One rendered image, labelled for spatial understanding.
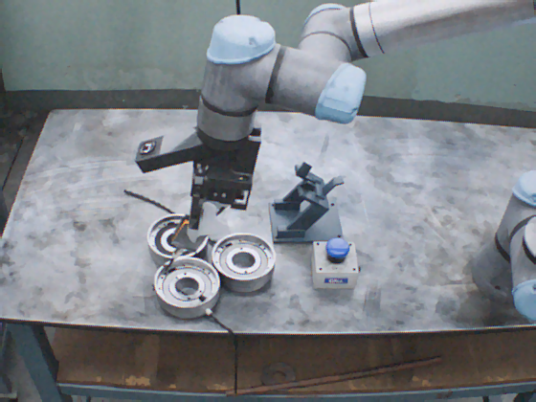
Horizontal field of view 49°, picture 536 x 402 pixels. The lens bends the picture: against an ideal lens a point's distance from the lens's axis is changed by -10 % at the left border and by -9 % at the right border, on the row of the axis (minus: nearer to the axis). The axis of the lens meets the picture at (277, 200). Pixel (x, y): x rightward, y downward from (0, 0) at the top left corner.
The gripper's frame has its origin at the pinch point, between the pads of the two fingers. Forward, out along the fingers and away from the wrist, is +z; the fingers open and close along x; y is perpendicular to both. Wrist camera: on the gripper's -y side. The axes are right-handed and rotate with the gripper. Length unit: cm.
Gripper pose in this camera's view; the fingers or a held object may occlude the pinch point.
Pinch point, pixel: (190, 227)
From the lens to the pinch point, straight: 97.5
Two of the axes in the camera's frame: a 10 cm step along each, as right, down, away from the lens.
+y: 9.8, 1.4, 1.5
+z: -2.1, 7.1, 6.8
